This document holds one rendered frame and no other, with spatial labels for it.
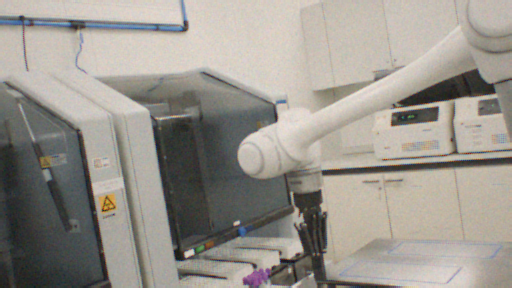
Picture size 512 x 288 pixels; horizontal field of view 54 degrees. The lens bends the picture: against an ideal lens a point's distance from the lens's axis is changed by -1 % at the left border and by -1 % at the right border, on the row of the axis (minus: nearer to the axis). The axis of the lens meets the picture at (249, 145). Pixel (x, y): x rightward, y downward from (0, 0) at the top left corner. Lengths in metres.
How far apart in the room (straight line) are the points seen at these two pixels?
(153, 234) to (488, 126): 2.46
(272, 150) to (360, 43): 3.06
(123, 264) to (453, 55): 1.00
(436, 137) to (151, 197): 2.42
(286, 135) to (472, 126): 2.50
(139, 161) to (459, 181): 2.51
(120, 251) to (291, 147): 0.62
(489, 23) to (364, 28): 3.23
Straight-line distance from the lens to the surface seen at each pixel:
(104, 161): 1.44
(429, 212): 3.71
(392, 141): 3.71
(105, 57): 2.88
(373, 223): 3.90
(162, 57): 3.12
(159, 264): 1.56
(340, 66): 4.17
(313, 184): 1.27
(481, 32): 0.88
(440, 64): 1.13
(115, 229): 1.46
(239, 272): 1.73
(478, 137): 3.51
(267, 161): 1.08
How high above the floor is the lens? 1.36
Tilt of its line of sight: 3 degrees down
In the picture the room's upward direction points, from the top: 9 degrees counter-clockwise
